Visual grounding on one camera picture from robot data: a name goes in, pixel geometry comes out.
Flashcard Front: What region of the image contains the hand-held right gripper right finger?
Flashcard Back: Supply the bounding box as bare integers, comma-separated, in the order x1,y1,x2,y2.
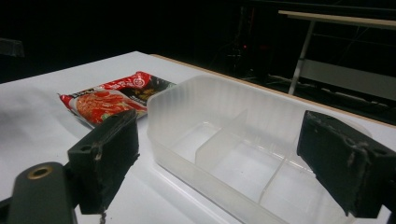
296,109,396,218

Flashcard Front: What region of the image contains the white metal frame table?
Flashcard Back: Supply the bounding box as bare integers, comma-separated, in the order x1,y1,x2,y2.
277,9,396,102

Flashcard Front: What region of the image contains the translucent plastic divided storage box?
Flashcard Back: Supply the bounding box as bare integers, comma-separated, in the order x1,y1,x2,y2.
146,74,373,224

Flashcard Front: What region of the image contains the red instant noodle packet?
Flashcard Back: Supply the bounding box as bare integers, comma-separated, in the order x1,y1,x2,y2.
58,71,177,128

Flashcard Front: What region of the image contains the dark equipment stand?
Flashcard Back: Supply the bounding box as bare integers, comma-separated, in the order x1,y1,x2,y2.
214,6,275,78

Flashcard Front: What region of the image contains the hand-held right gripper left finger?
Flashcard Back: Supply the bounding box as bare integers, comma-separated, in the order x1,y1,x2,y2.
67,108,140,216

